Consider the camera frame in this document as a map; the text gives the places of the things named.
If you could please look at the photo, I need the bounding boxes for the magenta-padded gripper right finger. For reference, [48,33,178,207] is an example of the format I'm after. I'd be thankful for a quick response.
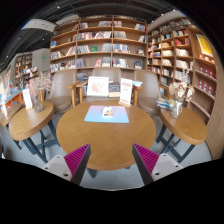
[131,143,184,186]

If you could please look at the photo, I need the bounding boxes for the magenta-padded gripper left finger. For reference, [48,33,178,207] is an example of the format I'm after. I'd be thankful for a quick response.
[41,143,92,186]

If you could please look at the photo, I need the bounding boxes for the white orange computer mouse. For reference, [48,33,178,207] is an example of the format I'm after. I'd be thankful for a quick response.
[101,106,115,118]

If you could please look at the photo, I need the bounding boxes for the blue pink gradient mouse pad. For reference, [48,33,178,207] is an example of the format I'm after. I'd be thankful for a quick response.
[83,105,130,124]

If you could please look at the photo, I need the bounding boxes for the round wooden side table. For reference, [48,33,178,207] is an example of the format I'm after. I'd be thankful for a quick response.
[8,100,56,164]
[155,106,209,164]

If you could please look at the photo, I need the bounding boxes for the glass vase with beige flowers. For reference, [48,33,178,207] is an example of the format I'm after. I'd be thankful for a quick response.
[168,69,195,119]

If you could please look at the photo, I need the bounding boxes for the stack of books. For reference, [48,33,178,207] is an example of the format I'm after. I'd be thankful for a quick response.
[156,98,174,111]

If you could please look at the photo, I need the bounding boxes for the glass vase with pink flowers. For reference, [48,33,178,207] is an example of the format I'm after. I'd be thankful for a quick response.
[26,71,54,113]

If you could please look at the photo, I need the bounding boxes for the small white table sign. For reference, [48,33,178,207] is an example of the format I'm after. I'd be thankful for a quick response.
[21,88,34,110]

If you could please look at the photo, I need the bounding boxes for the brown upholstered armchair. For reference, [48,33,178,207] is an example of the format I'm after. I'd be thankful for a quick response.
[46,69,79,114]
[133,69,164,116]
[78,67,123,103]

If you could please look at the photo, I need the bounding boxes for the white sign in wooden base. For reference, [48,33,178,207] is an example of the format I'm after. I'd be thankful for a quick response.
[118,77,134,108]

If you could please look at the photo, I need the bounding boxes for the colourful book display stand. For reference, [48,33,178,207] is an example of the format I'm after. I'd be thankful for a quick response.
[0,71,24,128]

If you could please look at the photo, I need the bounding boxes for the light blue flat books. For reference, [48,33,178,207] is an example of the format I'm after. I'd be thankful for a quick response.
[131,79,144,88]

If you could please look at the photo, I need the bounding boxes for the white framed picture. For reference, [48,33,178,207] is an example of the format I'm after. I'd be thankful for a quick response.
[86,75,110,98]

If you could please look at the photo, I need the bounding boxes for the dark book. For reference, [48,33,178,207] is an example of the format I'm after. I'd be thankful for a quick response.
[108,81,121,98]

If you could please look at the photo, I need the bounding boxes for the tall wooden bookshelf with poster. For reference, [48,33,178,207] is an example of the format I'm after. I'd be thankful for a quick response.
[146,17,224,159]

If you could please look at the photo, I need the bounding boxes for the distant wooden bookshelf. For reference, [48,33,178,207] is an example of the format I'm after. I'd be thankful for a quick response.
[13,52,33,86]

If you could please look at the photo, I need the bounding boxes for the wide wooden bookshelf unit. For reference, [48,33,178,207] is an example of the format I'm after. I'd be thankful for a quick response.
[49,14,148,81]

